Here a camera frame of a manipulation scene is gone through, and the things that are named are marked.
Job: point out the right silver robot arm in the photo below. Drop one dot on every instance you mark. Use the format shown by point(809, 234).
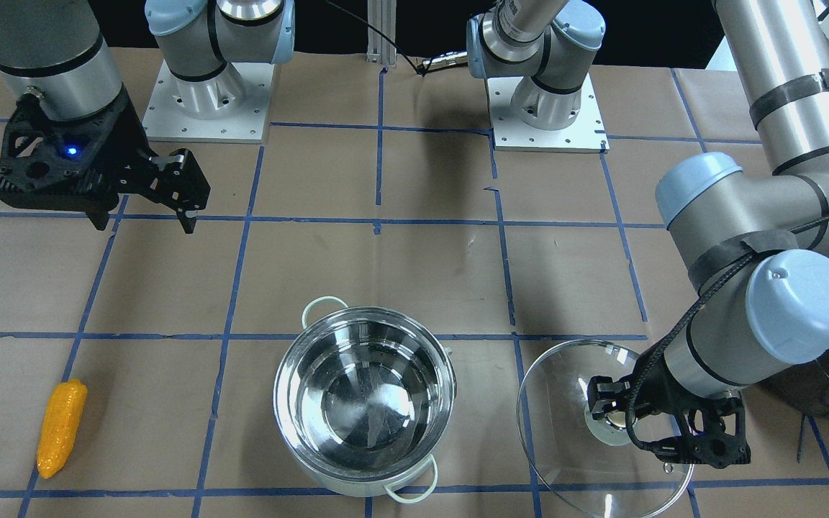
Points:
point(56, 50)

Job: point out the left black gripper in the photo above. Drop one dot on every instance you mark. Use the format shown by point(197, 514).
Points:
point(660, 401)

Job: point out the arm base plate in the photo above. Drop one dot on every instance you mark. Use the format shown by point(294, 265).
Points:
point(527, 119)
point(233, 107)

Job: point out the aluminium frame post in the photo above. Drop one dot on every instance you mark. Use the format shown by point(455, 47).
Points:
point(381, 19)

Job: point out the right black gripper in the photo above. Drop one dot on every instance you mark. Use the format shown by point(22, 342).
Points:
point(124, 146)

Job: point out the yellow toy corn cob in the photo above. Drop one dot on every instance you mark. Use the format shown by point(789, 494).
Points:
point(60, 425)

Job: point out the glass pot lid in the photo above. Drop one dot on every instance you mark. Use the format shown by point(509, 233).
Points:
point(591, 464)

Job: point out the stainless steel pot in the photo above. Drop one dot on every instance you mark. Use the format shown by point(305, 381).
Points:
point(363, 398)

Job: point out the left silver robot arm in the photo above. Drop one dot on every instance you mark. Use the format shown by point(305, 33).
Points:
point(756, 254)

